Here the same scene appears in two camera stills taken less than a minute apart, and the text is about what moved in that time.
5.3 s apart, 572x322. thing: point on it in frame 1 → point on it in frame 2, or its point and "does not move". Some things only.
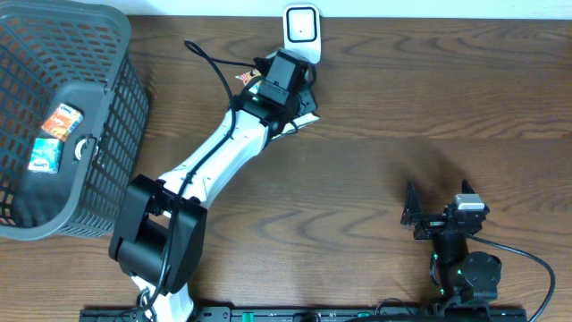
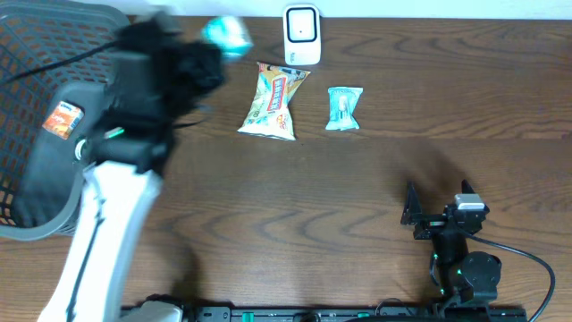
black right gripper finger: (466, 188) does not move
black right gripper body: (431, 224) does not move
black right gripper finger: (413, 206) does not move
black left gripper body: (306, 104) → (197, 68)
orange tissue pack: (63, 122) does not move
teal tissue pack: (46, 156) → (230, 35)
